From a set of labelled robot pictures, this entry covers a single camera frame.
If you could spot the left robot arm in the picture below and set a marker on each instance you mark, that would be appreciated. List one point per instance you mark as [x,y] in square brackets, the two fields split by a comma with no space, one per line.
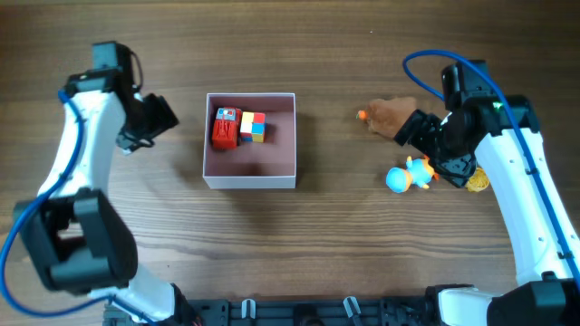
[76,240]

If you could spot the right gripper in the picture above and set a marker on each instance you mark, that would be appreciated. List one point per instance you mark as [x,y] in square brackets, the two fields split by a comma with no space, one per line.
[431,142]

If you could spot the pink white open box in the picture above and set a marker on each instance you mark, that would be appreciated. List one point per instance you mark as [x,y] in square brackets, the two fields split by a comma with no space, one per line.
[251,165]

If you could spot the blue orange toy figure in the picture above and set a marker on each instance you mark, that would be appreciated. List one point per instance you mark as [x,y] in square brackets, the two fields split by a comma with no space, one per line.
[417,172]

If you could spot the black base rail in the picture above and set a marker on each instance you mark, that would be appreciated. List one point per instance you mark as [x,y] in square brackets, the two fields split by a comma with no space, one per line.
[413,310]

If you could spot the brown plush toy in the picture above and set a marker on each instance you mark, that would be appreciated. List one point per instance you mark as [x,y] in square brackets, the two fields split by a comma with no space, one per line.
[387,117]

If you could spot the yellow round token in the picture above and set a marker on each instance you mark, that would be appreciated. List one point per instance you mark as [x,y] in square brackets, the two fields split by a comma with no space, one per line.
[478,181]

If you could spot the red toy fire truck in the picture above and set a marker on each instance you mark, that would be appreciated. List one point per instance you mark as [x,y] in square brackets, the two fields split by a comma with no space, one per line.
[226,126]

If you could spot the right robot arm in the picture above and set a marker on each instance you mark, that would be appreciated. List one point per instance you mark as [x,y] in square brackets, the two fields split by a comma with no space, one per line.
[500,134]

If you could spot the colourful two-by-two puzzle cube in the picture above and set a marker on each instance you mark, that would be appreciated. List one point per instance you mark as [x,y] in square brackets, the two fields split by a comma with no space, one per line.
[253,126]

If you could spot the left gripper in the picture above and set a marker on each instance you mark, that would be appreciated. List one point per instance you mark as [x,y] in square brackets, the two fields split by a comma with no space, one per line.
[165,120]

